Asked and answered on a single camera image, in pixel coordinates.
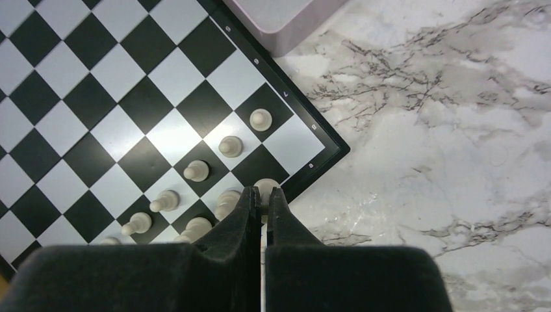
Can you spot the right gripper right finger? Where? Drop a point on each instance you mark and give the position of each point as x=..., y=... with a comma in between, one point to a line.
x=304, y=274

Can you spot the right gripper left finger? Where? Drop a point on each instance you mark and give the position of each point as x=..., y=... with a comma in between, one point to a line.
x=219, y=272

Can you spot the white king piece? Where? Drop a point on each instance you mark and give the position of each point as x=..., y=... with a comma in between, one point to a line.
x=195, y=229

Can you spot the white bishop piece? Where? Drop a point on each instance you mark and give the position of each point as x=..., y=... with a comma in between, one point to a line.
x=226, y=203

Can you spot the white pawn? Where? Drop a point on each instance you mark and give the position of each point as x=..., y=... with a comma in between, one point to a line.
x=231, y=146
x=138, y=223
x=260, y=120
x=167, y=200
x=197, y=171

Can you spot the white pawn tin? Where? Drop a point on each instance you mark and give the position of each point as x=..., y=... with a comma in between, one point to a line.
x=110, y=241

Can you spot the black white chess board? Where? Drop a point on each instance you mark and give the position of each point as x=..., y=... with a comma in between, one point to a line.
x=105, y=103

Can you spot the white piece lying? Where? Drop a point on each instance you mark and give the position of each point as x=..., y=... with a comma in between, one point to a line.
x=265, y=187

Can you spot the gold tin tray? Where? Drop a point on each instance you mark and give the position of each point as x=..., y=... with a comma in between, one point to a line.
x=4, y=286

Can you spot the silver white tin tray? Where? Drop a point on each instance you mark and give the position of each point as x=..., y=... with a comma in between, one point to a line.
x=280, y=25

